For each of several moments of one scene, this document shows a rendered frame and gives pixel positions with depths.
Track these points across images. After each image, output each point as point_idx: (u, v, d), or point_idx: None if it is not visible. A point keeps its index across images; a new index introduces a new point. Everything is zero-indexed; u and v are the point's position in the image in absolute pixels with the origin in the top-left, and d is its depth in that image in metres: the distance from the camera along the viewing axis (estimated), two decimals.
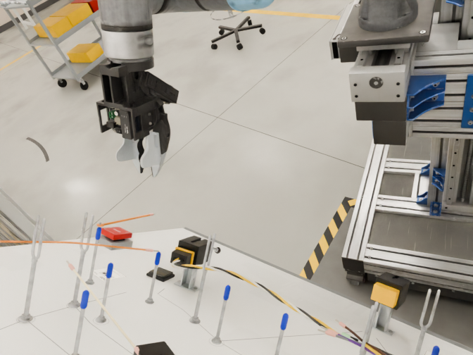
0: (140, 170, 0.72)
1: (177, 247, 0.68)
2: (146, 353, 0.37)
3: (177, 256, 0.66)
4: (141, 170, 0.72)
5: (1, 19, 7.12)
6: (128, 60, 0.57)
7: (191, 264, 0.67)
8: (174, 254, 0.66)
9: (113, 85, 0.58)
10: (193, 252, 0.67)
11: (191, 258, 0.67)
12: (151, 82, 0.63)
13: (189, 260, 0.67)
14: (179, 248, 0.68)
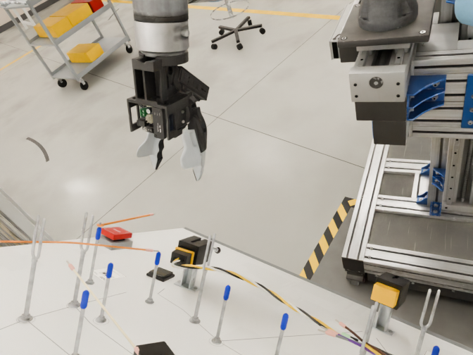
0: (155, 167, 0.68)
1: (177, 247, 0.68)
2: (146, 353, 0.37)
3: (177, 256, 0.66)
4: (157, 166, 0.68)
5: (1, 19, 7.12)
6: (163, 53, 0.53)
7: (191, 264, 0.67)
8: (174, 254, 0.66)
9: (146, 81, 0.54)
10: (193, 252, 0.67)
11: (191, 258, 0.67)
12: (184, 77, 0.59)
13: (189, 260, 0.67)
14: (179, 248, 0.68)
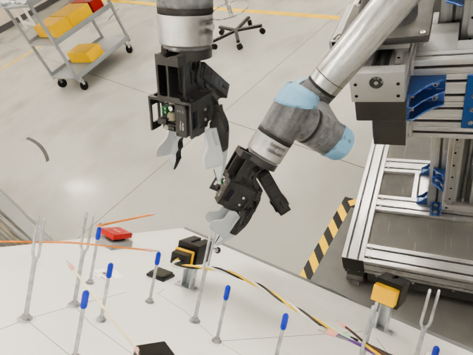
0: (174, 167, 0.66)
1: (177, 247, 0.68)
2: (146, 353, 0.37)
3: (177, 256, 0.66)
4: (175, 166, 0.66)
5: (1, 19, 7.12)
6: (187, 48, 0.51)
7: (191, 264, 0.67)
8: (174, 254, 0.66)
9: (169, 77, 0.52)
10: (193, 252, 0.67)
11: (191, 258, 0.67)
12: (207, 74, 0.57)
13: (189, 260, 0.67)
14: (179, 248, 0.68)
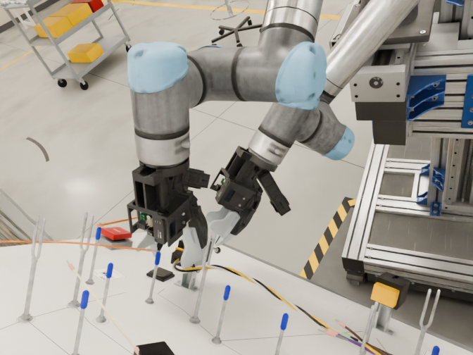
0: (155, 255, 0.68)
1: (177, 248, 0.68)
2: (146, 353, 0.37)
3: (177, 256, 0.66)
4: None
5: (1, 19, 7.12)
6: (164, 165, 0.52)
7: (191, 264, 0.67)
8: (174, 255, 0.66)
9: (147, 191, 0.53)
10: None
11: None
12: (185, 178, 0.59)
13: None
14: (179, 249, 0.68)
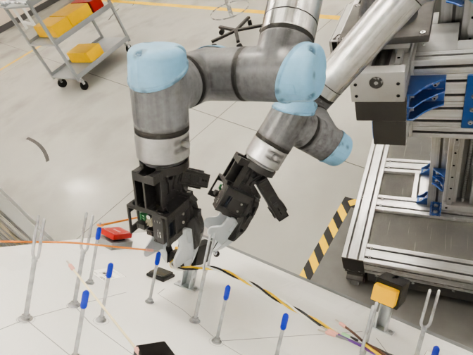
0: (167, 260, 0.67)
1: (177, 247, 0.68)
2: (146, 353, 0.37)
3: (174, 256, 0.66)
4: (168, 259, 0.67)
5: (1, 19, 7.12)
6: (163, 165, 0.52)
7: None
8: (172, 254, 0.66)
9: (146, 191, 0.53)
10: None
11: None
12: (185, 178, 0.59)
13: None
14: None
